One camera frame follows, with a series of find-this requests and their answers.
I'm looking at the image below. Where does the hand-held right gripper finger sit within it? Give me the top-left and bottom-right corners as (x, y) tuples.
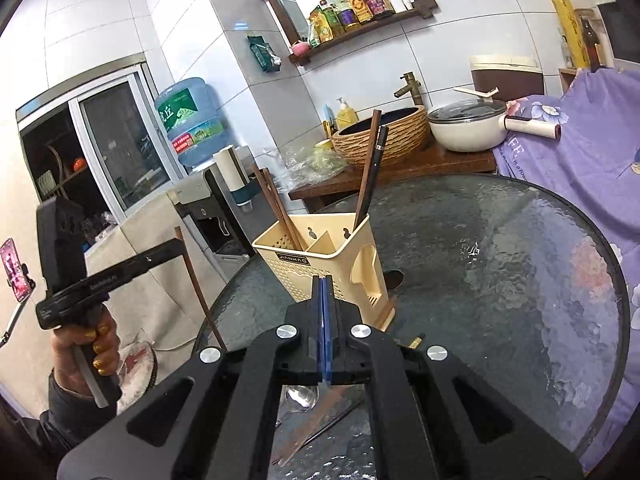
(325, 274), (584, 480)
(56, 274), (327, 480)

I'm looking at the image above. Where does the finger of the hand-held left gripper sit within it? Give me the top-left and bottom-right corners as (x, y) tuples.
(120, 238), (187, 281)

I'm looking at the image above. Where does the beige plastic utensil holder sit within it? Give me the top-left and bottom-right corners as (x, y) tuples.
(251, 212), (397, 333)

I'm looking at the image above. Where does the wooden-handled metal spoon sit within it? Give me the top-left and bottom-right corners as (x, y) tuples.
(274, 387), (353, 467)

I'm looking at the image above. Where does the black chopstick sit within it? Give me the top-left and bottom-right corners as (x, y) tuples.
(359, 126), (390, 226)

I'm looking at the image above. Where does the person's left forearm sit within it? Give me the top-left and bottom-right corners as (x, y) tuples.
(37, 372), (103, 453)

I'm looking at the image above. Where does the person's left hand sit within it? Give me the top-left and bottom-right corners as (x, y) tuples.
(49, 323), (113, 402)

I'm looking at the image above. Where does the beige cloth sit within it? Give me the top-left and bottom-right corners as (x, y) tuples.
(85, 210), (236, 361)

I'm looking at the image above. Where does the pink smartphone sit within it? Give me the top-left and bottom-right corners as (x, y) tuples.
(0, 238), (30, 304)

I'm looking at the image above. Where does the water dispenser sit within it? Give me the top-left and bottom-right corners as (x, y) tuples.
(167, 147), (261, 266)

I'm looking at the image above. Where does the wooden display shelf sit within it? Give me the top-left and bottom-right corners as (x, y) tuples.
(20, 105), (87, 241)

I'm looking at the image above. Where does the paper cup holder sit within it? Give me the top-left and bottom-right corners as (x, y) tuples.
(214, 145), (256, 208)

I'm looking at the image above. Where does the sliding window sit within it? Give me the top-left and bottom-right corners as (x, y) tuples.
(15, 57), (188, 241)

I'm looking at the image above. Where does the round floral cushion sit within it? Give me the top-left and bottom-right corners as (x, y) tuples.
(120, 342), (159, 406)

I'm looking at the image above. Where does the blue water jug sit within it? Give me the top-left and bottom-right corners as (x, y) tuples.
(155, 77), (225, 168)

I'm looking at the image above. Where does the clear plastic bag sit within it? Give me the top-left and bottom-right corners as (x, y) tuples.
(260, 145), (346, 191)

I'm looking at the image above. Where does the round glass table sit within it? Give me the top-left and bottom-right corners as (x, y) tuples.
(192, 174), (631, 480)

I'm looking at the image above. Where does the wooden counter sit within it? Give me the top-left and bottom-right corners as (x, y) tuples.
(288, 147), (498, 213)

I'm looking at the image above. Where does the woven basin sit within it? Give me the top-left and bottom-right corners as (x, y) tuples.
(331, 105), (431, 168)

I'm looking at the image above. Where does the yellow soap dispenser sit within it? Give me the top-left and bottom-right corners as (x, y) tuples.
(335, 97), (360, 130)

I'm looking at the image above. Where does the green packet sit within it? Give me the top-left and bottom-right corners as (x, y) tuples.
(246, 34), (282, 73)

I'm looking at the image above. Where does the brass faucet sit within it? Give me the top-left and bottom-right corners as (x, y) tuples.
(393, 72), (422, 108)

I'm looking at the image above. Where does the yellow seasoning packet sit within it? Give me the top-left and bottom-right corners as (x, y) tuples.
(307, 7), (333, 46)

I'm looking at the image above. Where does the green bottle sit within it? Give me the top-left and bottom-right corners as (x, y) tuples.
(321, 0), (346, 38)

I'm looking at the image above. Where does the wooden framed mirror shelf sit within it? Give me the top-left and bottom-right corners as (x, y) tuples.
(258, 0), (440, 66)

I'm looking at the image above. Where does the brown and white rice cooker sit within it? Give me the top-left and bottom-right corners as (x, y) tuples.
(470, 55), (545, 106)

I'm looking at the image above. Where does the purple floral cloth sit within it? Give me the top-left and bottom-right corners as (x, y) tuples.
(492, 67), (640, 471)

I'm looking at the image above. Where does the small wooden box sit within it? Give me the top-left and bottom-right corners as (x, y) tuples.
(558, 66), (581, 93)

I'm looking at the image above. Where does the brown glass bottle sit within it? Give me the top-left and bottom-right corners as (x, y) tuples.
(577, 15), (602, 72)

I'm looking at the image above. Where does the yellow roll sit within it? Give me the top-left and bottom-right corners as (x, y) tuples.
(546, 0), (588, 68)

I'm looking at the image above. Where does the white pot with handle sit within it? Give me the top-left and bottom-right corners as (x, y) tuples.
(427, 99), (562, 153)

